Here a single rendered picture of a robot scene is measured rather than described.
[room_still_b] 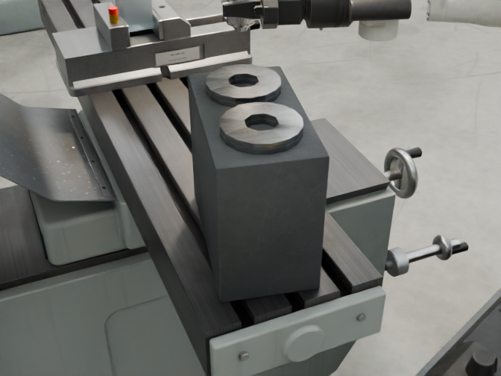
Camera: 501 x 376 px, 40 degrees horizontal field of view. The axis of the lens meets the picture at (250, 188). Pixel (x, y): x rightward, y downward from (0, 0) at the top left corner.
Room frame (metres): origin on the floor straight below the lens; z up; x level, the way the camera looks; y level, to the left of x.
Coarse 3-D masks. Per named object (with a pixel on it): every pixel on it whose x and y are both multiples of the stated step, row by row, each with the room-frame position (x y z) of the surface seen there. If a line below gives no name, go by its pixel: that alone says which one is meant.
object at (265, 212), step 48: (192, 96) 0.73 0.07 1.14; (240, 96) 0.70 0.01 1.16; (288, 96) 0.72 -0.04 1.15; (192, 144) 0.77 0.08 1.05; (240, 144) 0.60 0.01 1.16; (288, 144) 0.60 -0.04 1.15; (240, 192) 0.57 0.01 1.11; (288, 192) 0.58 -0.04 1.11; (240, 240) 0.57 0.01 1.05; (288, 240) 0.58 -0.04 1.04; (240, 288) 0.57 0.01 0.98; (288, 288) 0.58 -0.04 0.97
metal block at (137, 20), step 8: (120, 0) 1.17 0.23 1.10; (128, 0) 1.16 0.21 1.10; (136, 0) 1.17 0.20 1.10; (144, 0) 1.17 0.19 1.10; (120, 8) 1.18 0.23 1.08; (128, 8) 1.16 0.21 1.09; (136, 8) 1.17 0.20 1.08; (144, 8) 1.17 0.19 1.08; (128, 16) 1.16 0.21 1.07; (136, 16) 1.16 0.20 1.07; (144, 16) 1.17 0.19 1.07; (152, 16) 1.18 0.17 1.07; (128, 24) 1.16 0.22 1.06; (136, 24) 1.16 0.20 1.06; (144, 24) 1.17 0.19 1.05; (152, 24) 1.18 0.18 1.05
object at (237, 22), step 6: (228, 0) 1.06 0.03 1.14; (234, 0) 1.06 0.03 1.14; (240, 0) 1.06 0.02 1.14; (228, 18) 1.07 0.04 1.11; (234, 18) 1.06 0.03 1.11; (228, 24) 1.07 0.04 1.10; (234, 24) 1.06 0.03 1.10; (240, 24) 1.06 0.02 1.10; (246, 24) 1.06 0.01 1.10; (252, 24) 1.07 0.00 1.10
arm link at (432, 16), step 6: (432, 0) 1.05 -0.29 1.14; (438, 0) 1.05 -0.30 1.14; (444, 0) 1.05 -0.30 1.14; (432, 6) 1.05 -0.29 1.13; (438, 6) 1.05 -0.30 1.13; (444, 6) 1.05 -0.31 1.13; (426, 12) 1.09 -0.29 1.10; (432, 12) 1.05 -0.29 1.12; (438, 12) 1.05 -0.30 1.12; (444, 12) 1.05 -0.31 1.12; (426, 18) 1.07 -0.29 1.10; (432, 18) 1.06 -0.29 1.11; (438, 18) 1.05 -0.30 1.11
